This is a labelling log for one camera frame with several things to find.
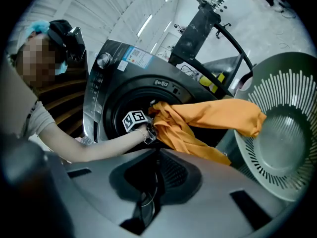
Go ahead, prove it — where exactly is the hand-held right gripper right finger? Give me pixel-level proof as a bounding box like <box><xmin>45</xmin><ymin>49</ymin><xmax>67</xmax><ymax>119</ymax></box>
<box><xmin>155</xmin><ymin>149</ymin><xmax>294</xmax><ymax>238</ymax></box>

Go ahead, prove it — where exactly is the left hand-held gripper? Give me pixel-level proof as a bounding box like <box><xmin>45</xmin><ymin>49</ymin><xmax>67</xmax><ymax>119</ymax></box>
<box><xmin>122</xmin><ymin>110</ymin><xmax>159</xmax><ymax>145</ymax></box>

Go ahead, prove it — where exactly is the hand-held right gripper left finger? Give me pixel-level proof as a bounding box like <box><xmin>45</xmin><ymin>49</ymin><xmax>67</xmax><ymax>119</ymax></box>
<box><xmin>64</xmin><ymin>149</ymin><xmax>159</xmax><ymax>238</ymax></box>

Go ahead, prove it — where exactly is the dark grey washing machine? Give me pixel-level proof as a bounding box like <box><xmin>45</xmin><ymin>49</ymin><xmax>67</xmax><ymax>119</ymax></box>
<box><xmin>82</xmin><ymin>39</ymin><xmax>238</xmax><ymax>168</ymax></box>

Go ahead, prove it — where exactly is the orange garment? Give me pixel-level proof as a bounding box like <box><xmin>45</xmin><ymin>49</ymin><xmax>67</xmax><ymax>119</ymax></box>
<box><xmin>148</xmin><ymin>100</ymin><xmax>267</xmax><ymax>166</ymax></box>

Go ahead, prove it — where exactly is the green laundry basket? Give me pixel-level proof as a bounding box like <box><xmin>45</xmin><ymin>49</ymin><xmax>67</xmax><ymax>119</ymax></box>
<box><xmin>234</xmin><ymin>51</ymin><xmax>317</xmax><ymax>203</ymax></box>

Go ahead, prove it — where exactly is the person's left forearm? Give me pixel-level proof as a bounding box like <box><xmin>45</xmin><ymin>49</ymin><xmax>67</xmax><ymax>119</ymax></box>
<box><xmin>71</xmin><ymin>126</ymin><xmax>149</xmax><ymax>162</ymax></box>

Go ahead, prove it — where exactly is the yellow box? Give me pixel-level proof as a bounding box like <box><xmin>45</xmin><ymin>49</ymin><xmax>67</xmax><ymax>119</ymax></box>
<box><xmin>199</xmin><ymin>72</ymin><xmax>226</xmax><ymax>94</ymax></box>

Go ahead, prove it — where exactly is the blue face mask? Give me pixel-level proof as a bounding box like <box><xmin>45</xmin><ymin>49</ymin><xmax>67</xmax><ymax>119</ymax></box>
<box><xmin>54</xmin><ymin>60</ymin><xmax>68</xmax><ymax>76</ymax></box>

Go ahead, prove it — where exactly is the person's grey shirt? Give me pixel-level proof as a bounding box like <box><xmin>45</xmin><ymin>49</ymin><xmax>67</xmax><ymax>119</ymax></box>
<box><xmin>21</xmin><ymin>100</ymin><xmax>56</xmax><ymax>140</ymax></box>

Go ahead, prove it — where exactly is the black metal table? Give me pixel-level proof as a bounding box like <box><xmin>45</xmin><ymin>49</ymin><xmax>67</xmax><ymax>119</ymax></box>
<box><xmin>168</xmin><ymin>0</ymin><xmax>256</xmax><ymax>99</ymax></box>

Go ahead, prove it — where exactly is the person's face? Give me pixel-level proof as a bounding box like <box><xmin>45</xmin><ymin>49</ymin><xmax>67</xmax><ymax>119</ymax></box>
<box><xmin>15</xmin><ymin>33</ymin><xmax>67</xmax><ymax>89</ymax></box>

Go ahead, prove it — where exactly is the black office chair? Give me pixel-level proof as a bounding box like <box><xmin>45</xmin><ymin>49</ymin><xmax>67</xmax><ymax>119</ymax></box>
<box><xmin>214</xmin><ymin>21</ymin><xmax>232</xmax><ymax>39</ymax></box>

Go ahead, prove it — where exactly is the bead bracelet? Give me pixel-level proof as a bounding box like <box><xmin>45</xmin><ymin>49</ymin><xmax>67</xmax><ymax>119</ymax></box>
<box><xmin>135</xmin><ymin>128</ymin><xmax>147</xmax><ymax>142</ymax></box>

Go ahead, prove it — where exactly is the black head-mounted camera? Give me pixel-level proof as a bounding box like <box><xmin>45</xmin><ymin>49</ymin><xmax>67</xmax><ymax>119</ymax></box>
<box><xmin>48</xmin><ymin>20</ymin><xmax>86</xmax><ymax>61</ymax></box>

